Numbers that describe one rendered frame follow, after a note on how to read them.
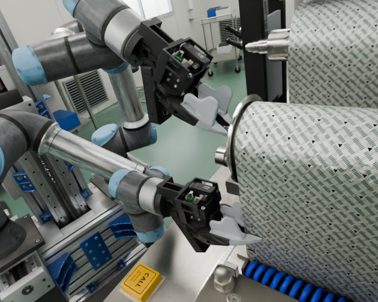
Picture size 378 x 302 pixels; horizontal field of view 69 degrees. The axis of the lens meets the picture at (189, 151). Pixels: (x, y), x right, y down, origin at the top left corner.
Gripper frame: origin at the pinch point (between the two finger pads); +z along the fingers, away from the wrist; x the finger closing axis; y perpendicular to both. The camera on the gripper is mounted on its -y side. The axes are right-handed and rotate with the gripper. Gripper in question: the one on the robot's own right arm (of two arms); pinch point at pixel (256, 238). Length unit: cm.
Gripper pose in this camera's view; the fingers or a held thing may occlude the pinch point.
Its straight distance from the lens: 51.6
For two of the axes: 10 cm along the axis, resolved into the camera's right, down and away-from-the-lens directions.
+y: -2.0, -8.4, -5.1
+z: 8.0, 1.6, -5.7
